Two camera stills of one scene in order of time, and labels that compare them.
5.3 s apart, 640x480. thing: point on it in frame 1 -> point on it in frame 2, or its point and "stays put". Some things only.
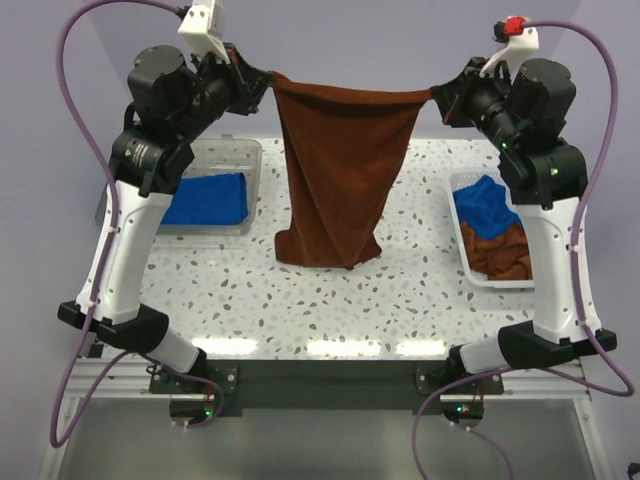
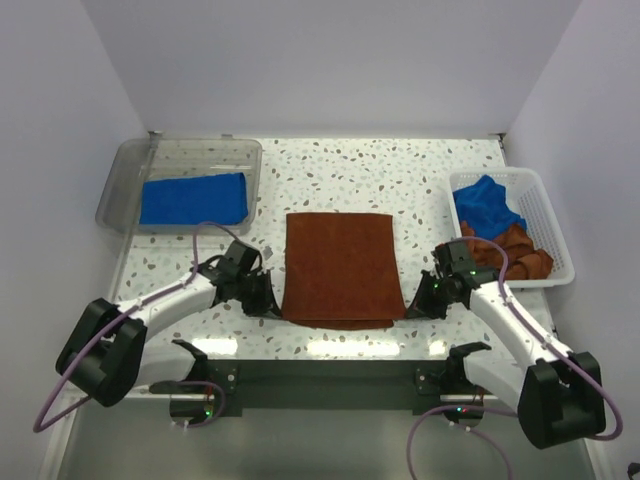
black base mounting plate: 390,384 stays put
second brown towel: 503,257 stays put
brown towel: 346,148 -> 341,272
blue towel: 212,199 stays put
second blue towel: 484,208 stays put
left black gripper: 247,82 -> 265,305
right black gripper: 456,95 -> 421,307
